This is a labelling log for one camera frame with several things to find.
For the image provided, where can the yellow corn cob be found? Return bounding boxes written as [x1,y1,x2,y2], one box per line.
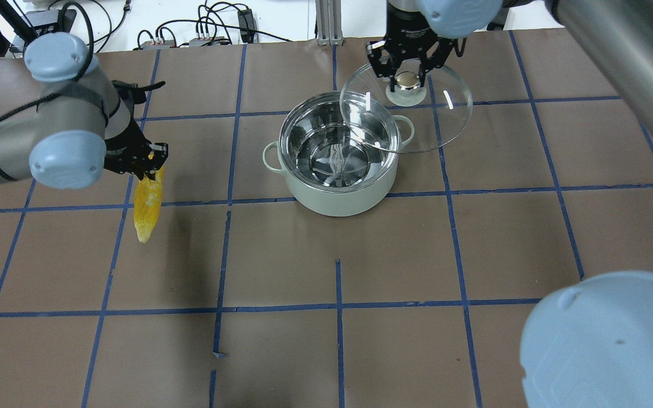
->
[134,166,165,244]

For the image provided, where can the glass pot lid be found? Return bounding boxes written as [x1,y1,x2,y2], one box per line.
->
[338,59,473,154]

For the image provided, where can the pale green cooking pot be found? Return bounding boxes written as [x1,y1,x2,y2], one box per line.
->
[262,91,415,217]

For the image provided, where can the black cables on table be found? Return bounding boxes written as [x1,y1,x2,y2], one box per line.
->
[49,0,293,52]

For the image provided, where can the aluminium frame post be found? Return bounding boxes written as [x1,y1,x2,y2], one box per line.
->
[315,0,343,46]

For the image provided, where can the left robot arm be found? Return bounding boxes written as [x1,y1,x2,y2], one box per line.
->
[0,32,168,189]

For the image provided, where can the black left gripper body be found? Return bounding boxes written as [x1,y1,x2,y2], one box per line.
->
[104,119,152,174]

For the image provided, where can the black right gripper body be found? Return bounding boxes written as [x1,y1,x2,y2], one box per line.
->
[384,3,441,68]

